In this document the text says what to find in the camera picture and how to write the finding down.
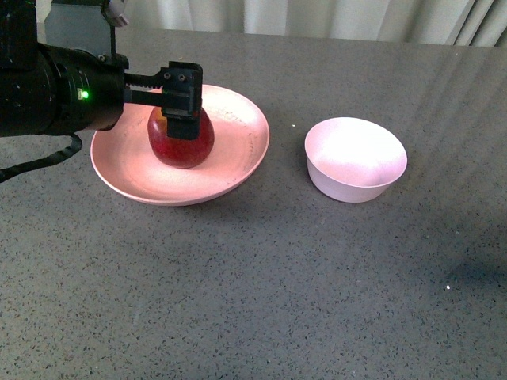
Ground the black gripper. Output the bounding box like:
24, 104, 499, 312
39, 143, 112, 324
40, 44, 203, 140

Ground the red apple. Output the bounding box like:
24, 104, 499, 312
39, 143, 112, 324
147, 107, 215, 169

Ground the pink plate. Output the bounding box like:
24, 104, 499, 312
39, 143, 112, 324
90, 85, 270, 206

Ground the pink bowl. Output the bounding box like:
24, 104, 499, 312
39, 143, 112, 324
304, 117, 408, 203

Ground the grey box with white knob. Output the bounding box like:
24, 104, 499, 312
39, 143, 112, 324
44, 0, 128, 64

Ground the white curtain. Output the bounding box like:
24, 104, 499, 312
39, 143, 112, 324
126, 0, 506, 48

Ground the black cable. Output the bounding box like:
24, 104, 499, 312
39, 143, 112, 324
0, 132, 83, 184

